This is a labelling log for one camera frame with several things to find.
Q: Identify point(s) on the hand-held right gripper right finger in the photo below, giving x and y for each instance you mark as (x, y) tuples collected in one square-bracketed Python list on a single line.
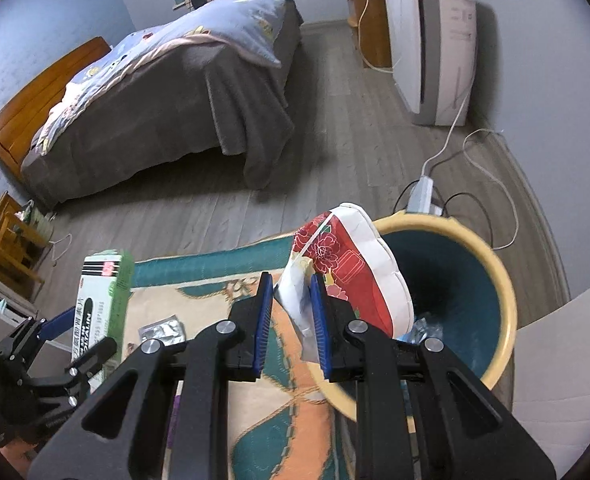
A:
[(320, 330)]

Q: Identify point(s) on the wooden stool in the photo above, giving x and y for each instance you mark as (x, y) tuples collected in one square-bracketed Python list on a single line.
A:
[(10, 245)]

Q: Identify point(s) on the teal bin with yellow rim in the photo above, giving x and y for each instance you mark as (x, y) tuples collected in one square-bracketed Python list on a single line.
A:
[(455, 280)]

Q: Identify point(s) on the teal orange patterned mat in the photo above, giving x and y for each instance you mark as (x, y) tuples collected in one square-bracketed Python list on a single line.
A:
[(200, 290)]

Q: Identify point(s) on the red floral tissue pack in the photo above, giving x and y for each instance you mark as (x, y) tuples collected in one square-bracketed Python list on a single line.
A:
[(365, 270)]

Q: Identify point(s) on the white green bucket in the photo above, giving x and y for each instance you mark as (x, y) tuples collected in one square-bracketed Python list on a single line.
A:
[(40, 222)]

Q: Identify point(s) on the white power strip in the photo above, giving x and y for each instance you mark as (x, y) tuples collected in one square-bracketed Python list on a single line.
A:
[(420, 195)]

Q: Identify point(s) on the white green striped box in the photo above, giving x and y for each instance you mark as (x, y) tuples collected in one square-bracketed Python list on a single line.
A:
[(100, 310)]

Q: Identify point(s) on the bed with grey cover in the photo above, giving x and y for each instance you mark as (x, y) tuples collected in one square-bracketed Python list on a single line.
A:
[(175, 95)]

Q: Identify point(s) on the white air purifier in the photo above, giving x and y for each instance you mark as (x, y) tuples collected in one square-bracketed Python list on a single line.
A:
[(440, 50)]

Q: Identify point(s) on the wooden cabinet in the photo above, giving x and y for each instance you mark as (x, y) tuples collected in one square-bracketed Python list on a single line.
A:
[(372, 25)]

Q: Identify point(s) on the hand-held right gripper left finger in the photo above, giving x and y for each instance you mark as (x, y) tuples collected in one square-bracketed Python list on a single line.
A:
[(262, 325)]

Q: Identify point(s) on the wooden headboard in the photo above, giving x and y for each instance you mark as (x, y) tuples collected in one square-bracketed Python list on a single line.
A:
[(30, 95)]

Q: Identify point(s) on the silver foil wrapper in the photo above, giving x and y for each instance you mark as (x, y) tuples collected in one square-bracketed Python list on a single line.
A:
[(162, 330)]

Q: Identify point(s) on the white panelled cabinet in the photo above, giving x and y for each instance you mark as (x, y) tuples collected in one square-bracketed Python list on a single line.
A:
[(565, 360)]

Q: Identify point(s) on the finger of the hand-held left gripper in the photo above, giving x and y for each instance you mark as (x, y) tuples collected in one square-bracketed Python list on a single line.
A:
[(60, 322), (92, 360)]

